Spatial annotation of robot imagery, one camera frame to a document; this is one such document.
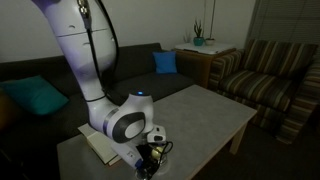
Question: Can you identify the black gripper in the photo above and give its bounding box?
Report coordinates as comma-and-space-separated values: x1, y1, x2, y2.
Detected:
135, 144, 161, 180

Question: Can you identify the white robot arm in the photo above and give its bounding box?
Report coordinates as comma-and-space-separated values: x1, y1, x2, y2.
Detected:
31, 0, 160, 180

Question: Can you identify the white hardcover book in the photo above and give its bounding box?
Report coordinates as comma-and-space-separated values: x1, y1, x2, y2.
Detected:
78, 123, 121, 166

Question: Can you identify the grey coffee table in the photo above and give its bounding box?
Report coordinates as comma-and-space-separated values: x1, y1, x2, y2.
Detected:
57, 85, 256, 180

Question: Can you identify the blue throw pillow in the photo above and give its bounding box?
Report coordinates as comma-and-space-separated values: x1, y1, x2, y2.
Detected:
153, 51, 177, 74

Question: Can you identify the wooden side table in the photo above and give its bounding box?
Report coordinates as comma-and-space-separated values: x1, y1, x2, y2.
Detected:
174, 48, 235, 88

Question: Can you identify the dark grey fabric sofa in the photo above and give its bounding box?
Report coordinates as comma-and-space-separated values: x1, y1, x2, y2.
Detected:
0, 43, 194, 180

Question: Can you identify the teal throw pillow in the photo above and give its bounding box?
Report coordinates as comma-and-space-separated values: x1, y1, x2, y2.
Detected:
0, 75, 69, 115

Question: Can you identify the teal plant pot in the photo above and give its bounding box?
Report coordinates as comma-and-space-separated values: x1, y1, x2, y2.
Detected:
193, 37, 204, 46

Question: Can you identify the small white plant pot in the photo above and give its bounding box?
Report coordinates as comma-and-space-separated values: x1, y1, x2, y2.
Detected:
205, 38, 215, 46

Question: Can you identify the striped armchair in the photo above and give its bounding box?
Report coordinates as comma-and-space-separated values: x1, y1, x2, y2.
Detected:
208, 39, 320, 144

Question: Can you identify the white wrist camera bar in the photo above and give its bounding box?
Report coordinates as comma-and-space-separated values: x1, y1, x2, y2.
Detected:
111, 142, 143, 169

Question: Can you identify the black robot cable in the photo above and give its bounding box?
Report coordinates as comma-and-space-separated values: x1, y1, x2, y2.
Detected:
76, 0, 121, 103

